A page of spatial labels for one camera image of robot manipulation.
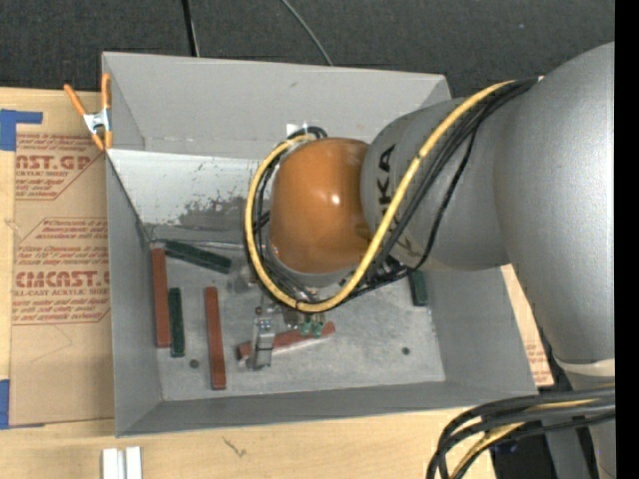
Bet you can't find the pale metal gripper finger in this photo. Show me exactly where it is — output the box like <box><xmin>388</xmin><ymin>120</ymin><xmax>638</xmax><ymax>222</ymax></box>
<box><xmin>252</xmin><ymin>316</ymin><xmax>277</xmax><ymax>371</ymax></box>

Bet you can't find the red-brown block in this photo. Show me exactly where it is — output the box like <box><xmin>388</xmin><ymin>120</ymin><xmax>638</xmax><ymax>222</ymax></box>
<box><xmin>236</xmin><ymin>320</ymin><xmax>337</xmax><ymax>364</ymax></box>
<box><xmin>203</xmin><ymin>286</ymin><xmax>229</xmax><ymax>391</ymax></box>
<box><xmin>150</xmin><ymin>246</ymin><xmax>172</xmax><ymax>349</ymax></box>

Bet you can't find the grey metal bin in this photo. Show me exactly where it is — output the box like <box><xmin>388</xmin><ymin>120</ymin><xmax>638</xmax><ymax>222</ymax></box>
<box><xmin>101</xmin><ymin>51</ymin><xmax>541</xmax><ymax>439</ymax></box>

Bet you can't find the dark green flat block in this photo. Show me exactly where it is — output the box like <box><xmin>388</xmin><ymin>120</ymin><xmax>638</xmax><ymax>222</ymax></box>
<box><xmin>407</xmin><ymin>268</ymin><xmax>430</xmax><ymax>307</ymax></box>
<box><xmin>163</xmin><ymin>239</ymin><xmax>234</xmax><ymax>275</ymax></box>
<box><xmin>167</xmin><ymin>286</ymin><xmax>187</xmax><ymax>359</ymax></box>

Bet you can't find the brown cardboard board, red print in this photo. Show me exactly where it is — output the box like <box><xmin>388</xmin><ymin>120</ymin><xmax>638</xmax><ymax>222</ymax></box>
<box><xmin>0</xmin><ymin>86</ymin><xmax>557</xmax><ymax>430</ymax></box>

